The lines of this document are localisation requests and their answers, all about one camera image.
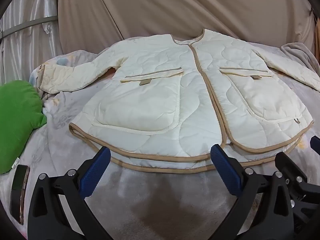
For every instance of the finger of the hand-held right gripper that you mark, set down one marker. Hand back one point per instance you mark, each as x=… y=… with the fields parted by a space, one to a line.
x=315 y=143
x=287 y=161

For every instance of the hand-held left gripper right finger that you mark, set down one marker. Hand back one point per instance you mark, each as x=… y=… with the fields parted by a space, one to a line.
x=225 y=170

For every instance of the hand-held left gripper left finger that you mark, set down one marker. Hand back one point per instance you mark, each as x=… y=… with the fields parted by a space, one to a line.
x=96 y=171

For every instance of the cream quilted jacket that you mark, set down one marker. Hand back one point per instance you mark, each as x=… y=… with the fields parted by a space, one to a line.
x=160 y=92

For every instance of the floral grey blanket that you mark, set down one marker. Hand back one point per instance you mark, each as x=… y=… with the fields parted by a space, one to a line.
x=62 y=120

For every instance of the black smartphone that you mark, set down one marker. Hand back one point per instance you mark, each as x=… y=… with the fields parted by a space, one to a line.
x=18 y=192

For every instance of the plain grey blanket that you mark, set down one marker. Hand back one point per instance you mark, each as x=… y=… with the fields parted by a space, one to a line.
x=300 y=55

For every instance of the green pillow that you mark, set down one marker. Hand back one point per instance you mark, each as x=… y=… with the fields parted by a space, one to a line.
x=17 y=120

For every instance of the white satin curtain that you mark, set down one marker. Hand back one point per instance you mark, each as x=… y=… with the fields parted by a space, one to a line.
x=25 y=52

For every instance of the beige curtain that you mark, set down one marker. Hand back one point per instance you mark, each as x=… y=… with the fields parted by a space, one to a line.
x=175 y=5

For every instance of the grey metal rail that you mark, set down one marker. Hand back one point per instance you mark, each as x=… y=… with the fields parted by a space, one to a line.
x=25 y=26

